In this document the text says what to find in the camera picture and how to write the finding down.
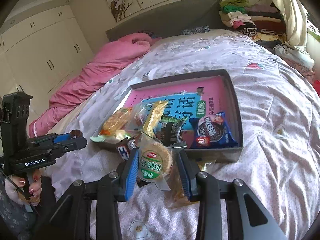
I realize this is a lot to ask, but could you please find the dark Snickers bar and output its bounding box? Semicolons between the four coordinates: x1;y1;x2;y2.
116;138;138;161

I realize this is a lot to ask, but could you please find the round scallion biscuit packet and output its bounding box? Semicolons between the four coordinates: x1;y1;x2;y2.
138;133;187;191

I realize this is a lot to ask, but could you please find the light green pastry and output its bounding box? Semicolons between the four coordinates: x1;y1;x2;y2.
90;129;135;144

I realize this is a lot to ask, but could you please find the blue Oreo cookie packet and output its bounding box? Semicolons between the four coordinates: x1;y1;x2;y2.
189;112;238;149

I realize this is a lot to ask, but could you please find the green black seaweed snack packet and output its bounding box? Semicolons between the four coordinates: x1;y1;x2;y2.
155;115;188;146

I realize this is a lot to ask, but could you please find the orange crispy cracker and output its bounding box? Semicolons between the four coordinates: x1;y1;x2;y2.
99;107;132;136

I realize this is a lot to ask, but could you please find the yellow chocolate bar wrapper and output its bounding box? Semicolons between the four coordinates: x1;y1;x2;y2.
143;101;168;137

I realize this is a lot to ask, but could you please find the clear flaky pastry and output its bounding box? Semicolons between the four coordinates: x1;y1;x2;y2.
164;159;216;209

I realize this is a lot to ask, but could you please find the clear round cake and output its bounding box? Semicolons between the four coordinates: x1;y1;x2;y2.
125;102;149;133

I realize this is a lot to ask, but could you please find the person's left hand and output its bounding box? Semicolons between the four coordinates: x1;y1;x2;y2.
5;170;42;206

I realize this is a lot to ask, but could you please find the black shallow cardboard tray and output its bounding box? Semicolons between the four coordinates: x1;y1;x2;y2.
105;69;243;163

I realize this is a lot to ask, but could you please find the pink and blue book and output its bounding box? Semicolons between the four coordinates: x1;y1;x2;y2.
123;76;231;133

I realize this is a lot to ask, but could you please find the cream wardrobe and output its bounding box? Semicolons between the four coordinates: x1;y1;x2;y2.
1;5;93;120

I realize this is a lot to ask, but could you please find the lilac patterned bedspread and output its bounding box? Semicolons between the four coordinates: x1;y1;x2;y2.
42;30;319;239

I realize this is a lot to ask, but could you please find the pink quilt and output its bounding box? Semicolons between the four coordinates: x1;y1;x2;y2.
28;33;161;138

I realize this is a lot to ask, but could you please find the dark grey headboard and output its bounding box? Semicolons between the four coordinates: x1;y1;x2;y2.
106;0;225;42

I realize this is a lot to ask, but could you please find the stack of folded clothes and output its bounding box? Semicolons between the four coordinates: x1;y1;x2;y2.
219;0;287;48

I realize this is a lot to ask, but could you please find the cream curtain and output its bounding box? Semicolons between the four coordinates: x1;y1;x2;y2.
272;0;308;50

